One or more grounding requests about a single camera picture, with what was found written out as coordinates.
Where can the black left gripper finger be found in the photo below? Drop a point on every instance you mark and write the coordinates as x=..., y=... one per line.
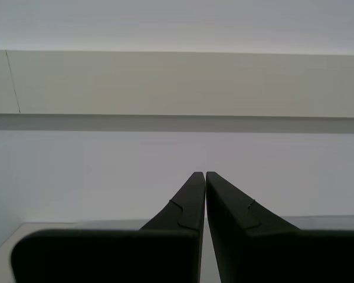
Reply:
x=268, y=253
x=121, y=256

